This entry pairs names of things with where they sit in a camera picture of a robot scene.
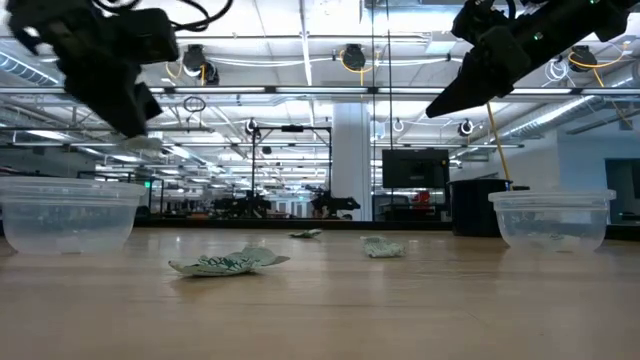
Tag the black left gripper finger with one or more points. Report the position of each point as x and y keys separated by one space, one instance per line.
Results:
x=117 y=110
x=150 y=102

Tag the small white green packet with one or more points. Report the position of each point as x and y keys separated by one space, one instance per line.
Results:
x=306 y=233

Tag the large white green packet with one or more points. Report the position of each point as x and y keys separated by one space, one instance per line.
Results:
x=225 y=264

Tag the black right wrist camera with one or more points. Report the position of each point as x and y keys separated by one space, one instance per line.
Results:
x=477 y=20

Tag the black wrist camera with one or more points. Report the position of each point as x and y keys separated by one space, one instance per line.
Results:
x=477 y=20
x=160 y=35

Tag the white green sauce packet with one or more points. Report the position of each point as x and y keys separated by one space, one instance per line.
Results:
x=142 y=143

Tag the black background robot rig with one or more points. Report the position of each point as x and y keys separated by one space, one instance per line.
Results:
x=292 y=129

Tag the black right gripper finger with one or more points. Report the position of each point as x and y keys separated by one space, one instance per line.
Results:
x=462 y=85
x=482 y=95

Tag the black monitor on stand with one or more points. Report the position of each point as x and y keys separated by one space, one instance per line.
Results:
x=415 y=168

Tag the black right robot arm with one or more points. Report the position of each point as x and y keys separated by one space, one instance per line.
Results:
x=575 y=25

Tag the clear plastic bowl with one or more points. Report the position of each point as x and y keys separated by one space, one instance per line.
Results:
x=65 y=215
x=552 y=220

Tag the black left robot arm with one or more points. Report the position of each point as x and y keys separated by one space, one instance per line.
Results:
x=30 y=20

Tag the white building column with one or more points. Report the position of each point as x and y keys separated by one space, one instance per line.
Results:
x=351 y=160

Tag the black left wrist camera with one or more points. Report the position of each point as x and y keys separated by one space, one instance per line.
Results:
x=160 y=35

